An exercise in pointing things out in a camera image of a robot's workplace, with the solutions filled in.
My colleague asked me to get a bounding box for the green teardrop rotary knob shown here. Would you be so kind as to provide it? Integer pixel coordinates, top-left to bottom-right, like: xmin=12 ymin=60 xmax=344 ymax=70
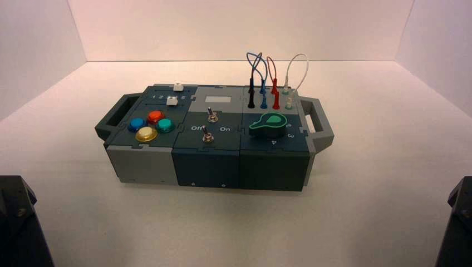
xmin=249 ymin=113 xmax=288 ymax=139

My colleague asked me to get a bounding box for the blue grey modular task box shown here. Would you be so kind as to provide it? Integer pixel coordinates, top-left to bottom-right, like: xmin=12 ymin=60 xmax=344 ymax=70
xmin=95 ymin=83 xmax=335 ymax=192

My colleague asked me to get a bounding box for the teal round push button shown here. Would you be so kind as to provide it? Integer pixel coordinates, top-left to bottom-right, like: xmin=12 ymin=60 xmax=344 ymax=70
xmin=155 ymin=118 xmax=176 ymax=134

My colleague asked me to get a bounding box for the orange round push button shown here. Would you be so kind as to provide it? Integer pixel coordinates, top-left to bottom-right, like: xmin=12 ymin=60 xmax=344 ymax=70
xmin=146 ymin=110 xmax=165 ymax=125

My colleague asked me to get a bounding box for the yellow round push button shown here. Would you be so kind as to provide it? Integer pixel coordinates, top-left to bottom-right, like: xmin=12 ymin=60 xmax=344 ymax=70
xmin=135 ymin=126 xmax=159 ymax=143

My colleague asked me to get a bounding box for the blue round push button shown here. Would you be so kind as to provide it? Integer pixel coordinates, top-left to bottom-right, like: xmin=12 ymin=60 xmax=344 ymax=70
xmin=127 ymin=117 xmax=147 ymax=134

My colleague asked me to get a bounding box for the black plug jumper cable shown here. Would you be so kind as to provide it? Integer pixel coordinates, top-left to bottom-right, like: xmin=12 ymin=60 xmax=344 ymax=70
xmin=245 ymin=52 xmax=265 ymax=110

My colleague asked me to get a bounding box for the blue plug jumper cable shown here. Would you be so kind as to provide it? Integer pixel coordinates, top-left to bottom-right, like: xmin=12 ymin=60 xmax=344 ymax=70
xmin=245 ymin=52 xmax=269 ymax=110

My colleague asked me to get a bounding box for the red plug jumper cable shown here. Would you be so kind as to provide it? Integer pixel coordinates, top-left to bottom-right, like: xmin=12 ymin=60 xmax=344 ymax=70
xmin=265 ymin=56 xmax=281 ymax=111

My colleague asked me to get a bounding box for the white plug jumper cable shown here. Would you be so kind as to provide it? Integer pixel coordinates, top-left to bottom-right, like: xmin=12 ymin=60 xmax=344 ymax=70
xmin=282 ymin=53 xmax=309 ymax=111

